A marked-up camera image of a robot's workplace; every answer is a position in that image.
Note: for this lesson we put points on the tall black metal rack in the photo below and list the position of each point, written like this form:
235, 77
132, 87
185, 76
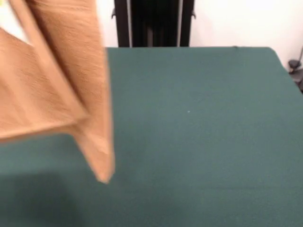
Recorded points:
154, 23

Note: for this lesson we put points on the dark green table cloth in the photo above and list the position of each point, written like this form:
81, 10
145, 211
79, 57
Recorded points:
201, 142

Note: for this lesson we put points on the tan terry towel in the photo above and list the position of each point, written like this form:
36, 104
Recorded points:
59, 82

